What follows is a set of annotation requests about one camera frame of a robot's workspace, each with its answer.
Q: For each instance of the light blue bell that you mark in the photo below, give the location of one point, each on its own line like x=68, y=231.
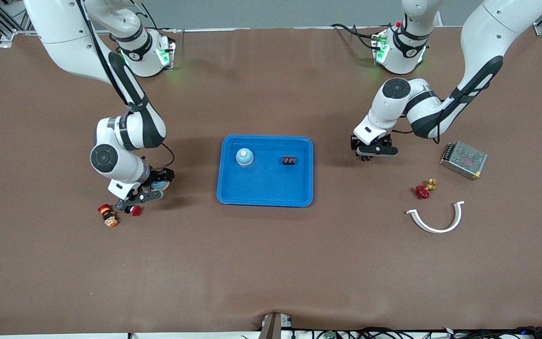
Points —
x=244, y=157
x=162, y=186

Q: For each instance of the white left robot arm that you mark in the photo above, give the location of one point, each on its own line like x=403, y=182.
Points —
x=379, y=117

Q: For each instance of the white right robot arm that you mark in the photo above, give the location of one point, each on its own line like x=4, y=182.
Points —
x=64, y=37

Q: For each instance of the blue plastic tray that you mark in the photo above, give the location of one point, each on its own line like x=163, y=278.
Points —
x=266, y=188

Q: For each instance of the red emergency stop button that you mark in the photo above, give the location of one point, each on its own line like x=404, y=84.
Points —
x=136, y=211

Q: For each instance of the orange red push button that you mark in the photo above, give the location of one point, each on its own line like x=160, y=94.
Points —
x=108, y=216

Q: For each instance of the metal mesh power supply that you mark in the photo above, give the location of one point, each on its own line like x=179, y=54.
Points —
x=464, y=160

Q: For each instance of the white curved pipe clamp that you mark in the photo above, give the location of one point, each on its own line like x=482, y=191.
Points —
x=435, y=230

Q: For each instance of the grey metal bracket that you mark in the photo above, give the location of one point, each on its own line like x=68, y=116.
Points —
x=273, y=327

